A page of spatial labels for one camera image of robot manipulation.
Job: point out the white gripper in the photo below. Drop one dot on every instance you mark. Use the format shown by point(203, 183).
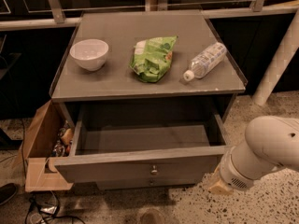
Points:
point(233, 174)

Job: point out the grey top drawer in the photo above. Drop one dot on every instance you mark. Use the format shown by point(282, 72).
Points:
point(117, 142)

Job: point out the grey drawer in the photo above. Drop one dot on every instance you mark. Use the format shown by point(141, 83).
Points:
point(117, 142)
point(145, 183)

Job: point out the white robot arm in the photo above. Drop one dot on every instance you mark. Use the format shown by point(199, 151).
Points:
point(271, 144)

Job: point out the grey middle drawer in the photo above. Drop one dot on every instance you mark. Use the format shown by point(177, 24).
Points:
point(145, 183)

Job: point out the grey drawer cabinet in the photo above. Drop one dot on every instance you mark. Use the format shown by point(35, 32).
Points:
point(116, 80)

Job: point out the clear plastic water bottle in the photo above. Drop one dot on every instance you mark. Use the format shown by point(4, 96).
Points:
point(205, 61)

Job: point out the green snack bag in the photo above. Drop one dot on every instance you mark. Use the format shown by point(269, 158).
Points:
point(152, 58)

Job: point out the snack items in box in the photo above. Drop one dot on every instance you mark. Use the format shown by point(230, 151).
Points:
point(64, 141)

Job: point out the white ceramic bowl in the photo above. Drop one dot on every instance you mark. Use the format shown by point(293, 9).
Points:
point(90, 54)

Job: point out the brown cardboard box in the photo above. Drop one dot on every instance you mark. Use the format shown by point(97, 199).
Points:
point(36, 149)

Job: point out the black shoe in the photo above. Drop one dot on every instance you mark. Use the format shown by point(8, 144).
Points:
point(7, 192)

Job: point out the metal railing frame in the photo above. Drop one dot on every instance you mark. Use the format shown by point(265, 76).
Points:
point(39, 37)

